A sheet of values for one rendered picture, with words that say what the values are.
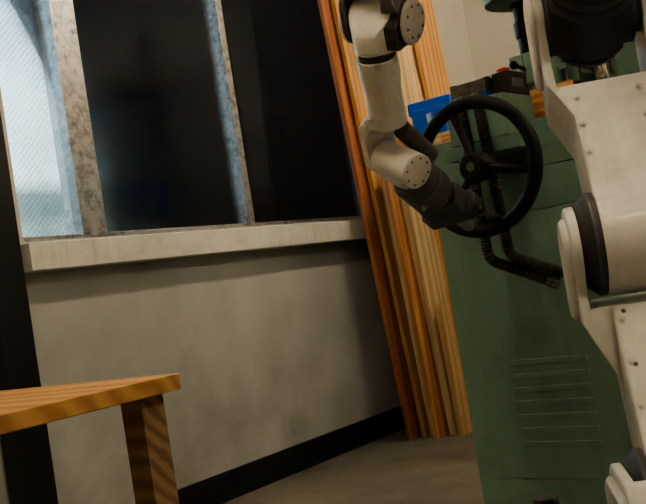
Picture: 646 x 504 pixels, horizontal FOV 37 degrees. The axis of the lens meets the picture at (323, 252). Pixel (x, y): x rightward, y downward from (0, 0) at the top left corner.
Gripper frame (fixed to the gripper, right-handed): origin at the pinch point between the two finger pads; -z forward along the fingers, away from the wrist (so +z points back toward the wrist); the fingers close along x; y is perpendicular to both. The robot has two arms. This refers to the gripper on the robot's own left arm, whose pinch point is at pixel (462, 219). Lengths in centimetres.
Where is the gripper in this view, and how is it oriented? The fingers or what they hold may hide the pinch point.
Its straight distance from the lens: 191.5
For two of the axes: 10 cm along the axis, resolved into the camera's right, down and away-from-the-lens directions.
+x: 7.8, -2.4, -5.8
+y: 0.9, -8.7, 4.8
